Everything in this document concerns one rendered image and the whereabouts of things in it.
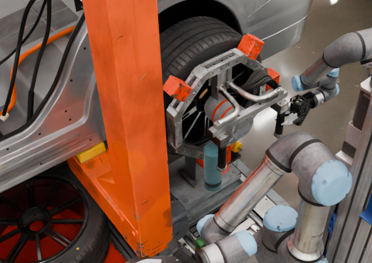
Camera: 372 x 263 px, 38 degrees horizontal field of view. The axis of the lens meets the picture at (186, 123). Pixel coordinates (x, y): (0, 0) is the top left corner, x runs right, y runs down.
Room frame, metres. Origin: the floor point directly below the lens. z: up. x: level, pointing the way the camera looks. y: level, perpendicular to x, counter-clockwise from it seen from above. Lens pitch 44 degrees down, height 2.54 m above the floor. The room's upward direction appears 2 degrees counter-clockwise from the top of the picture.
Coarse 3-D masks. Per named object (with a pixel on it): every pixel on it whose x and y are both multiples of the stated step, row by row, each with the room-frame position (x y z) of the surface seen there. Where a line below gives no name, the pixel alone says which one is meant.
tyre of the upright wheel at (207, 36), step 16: (176, 32) 2.00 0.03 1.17; (192, 32) 1.99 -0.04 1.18; (208, 32) 1.99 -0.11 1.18; (224, 32) 2.02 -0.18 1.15; (160, 48) 1.94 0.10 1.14; (176, 48) 1.91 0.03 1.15; (192, 48) 1.88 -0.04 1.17; (208, 48) 1.89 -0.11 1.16; (224, 48) 1.94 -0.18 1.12; (176, 64) 1.82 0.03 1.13; (192, 64) 1.84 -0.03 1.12; (192, 144) 1.84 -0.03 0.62
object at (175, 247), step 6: (174, 240) 0.82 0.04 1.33; (168, 246) 0.80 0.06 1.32; (174, 246) 0.79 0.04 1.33; (180, 246) 0.80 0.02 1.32; (174, 252) 0.78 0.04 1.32; (180, 252) 0.78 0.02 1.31; (186, 252) 0.80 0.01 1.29; (192, 252) 0.83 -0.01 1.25; (180, 258) 0.78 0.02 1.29; (186, 258) 0.79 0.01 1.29; (192, 258) 0.79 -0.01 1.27
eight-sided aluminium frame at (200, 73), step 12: (216, 60) 1.86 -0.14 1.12; (228, 60) 1.85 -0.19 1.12; (240, 60) 1.88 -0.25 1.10; (252, 60) 1.93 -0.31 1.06; (192, 72) 1.80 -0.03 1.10; (204, 72) 1.78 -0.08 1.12; (216, 72) 1.81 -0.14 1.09; (252, 72) 2.01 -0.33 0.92; (192, 84) 1.79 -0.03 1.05; (192, 96) 1.73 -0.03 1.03; (168, 108) 1.73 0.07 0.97; (180, 108) 1.70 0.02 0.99; (168, 120) 1.72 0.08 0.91; (180, 120) 1.70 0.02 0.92; (168, 132) 1.72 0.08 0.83; (180, 132) 1.70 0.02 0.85; (168, 144) 1.73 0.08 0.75; (180, 144) 1.69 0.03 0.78; (204, 144) 1.84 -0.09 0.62; (228, 144) 1.86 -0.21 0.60; (192, 156) 1.73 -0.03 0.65
